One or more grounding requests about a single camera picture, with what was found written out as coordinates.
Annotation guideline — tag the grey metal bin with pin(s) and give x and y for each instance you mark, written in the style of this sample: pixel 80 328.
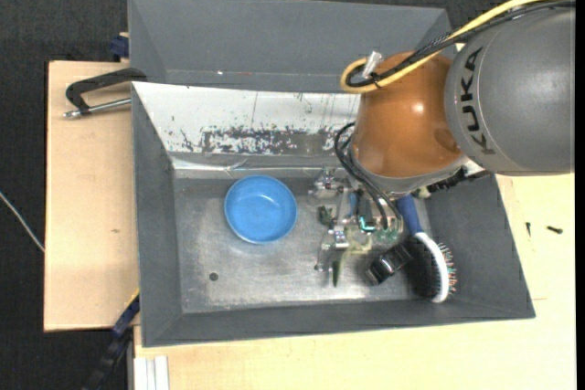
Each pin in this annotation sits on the grey metal bin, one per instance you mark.
pixel 274 36

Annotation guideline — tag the blue bowl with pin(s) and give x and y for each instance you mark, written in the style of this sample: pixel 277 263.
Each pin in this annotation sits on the blue bowl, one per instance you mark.
pixel 260 210

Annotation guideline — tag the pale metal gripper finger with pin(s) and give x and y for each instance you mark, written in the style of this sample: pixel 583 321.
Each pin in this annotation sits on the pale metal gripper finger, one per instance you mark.
pixel 326 186
pixel 338 238

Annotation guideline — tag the black shiny round object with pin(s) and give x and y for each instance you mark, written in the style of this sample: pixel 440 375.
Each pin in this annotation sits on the black shiny round object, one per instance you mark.
pixel 388 267

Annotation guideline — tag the pale brown flat board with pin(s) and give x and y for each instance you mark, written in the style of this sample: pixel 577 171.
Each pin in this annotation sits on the pale brown flat board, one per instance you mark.
pixel 91 196

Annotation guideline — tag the dark green thin object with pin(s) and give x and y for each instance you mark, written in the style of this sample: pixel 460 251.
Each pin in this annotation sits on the dark green thin object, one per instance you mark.
pixel 336 275

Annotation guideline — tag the small black screw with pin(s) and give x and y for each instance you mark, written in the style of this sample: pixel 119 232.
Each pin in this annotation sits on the small black screw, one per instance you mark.
pixel 556 229

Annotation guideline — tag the black cylinder on white bracket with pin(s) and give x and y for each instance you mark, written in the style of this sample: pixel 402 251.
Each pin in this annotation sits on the black cylinder on white bracket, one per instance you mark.
pixel 452 182

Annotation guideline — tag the blue and white hairbrush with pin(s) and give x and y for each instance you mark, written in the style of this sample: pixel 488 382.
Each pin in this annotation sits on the blue and white hairbrush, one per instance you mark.
pixel 432 269

